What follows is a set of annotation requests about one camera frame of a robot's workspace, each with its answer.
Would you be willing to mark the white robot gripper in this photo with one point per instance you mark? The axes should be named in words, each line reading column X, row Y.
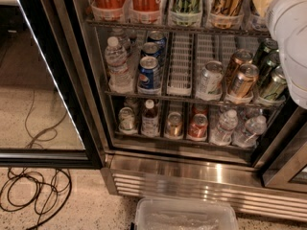
column 285, row 18

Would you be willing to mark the empty white shelf tray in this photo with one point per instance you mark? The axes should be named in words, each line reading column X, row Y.
column 179, row 82

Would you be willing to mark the stainless steel fridge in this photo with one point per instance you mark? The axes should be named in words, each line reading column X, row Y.
column 268, row 179

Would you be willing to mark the water bottle bottom right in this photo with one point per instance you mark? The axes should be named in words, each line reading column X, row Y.
column 247, row 134

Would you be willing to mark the water bottle bottom shelf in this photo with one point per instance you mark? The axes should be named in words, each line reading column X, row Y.
column 222, row 132

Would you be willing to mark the water bottle shelf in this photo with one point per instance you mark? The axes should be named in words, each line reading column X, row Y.
column 222, row 132
column 123, row 38
column 117, row 63

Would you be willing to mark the rear water bottle middle shelf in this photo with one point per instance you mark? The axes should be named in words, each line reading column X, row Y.
column 123, row 38

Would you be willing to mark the gold can bottom shelf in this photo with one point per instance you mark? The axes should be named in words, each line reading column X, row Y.
column 174, row 123

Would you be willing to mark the front water bottle middle shelf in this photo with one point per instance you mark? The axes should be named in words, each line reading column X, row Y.
column 117, row 63

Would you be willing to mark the brown tea bottle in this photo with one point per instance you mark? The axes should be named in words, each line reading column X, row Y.
column 149, row 125

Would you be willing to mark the open glass fridge door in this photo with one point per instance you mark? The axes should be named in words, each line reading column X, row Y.
column 37, row 129

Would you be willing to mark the rear green can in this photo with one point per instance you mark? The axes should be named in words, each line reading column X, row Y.
column 265, row 47

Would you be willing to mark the rear copper can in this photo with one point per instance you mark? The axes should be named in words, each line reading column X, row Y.
column 238, row 58

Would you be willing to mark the copper can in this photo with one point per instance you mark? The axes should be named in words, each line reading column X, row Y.
column 240, row 83
column 238, row 58

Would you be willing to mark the middle green can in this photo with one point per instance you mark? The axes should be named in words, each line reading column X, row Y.
column 270, row 62

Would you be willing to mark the front copper can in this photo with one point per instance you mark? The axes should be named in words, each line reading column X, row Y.
column 240, row 83

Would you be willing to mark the front green can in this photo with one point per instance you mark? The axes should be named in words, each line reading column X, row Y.
column 270, row 91

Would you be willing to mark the silver white can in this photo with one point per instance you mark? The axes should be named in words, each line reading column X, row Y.
column 210, row 83

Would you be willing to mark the rear Pepsi can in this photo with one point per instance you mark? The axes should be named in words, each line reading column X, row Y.
column 159, row 38

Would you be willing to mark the pepsi can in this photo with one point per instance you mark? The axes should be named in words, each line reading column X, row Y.
column 159, row 38
column 151, row 49
column 149, row 78

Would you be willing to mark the middle Pepsi can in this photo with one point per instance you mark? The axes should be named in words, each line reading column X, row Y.
column 151, row 49

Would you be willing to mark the front Pepsi can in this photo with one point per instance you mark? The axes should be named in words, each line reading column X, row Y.
column 149, row 78

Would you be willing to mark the front red can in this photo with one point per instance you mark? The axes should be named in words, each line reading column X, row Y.
column 197, row 129

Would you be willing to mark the silver can bottom left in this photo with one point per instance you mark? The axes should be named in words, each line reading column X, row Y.
column 127, row 122

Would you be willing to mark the clear plastic bin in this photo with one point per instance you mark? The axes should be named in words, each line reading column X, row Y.
column 154, row 213

